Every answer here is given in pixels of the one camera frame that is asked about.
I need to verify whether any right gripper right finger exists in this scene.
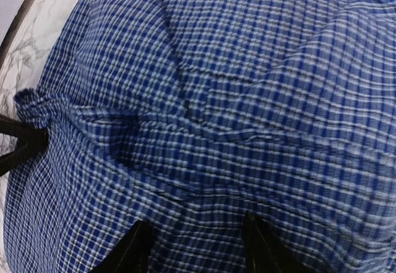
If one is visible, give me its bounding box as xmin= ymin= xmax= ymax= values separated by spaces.
xmin=242 ymin=211 xmax=312 ymax=273

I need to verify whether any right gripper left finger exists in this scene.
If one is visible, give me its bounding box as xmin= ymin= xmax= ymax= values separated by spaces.
xmin=90 ymin=220 xmax=153 ymax=273

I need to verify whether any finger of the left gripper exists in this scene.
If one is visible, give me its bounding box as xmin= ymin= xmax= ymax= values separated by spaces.
xmin=1 ymin=115 xmax=48 ymax=143
xmin=1 ymin=142 xmax=46 ymax=176

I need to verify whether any dark blue checked shirt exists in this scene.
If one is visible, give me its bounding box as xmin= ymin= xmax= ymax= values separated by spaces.
xmin=4 ymin=0 xmax=395 ymax=272

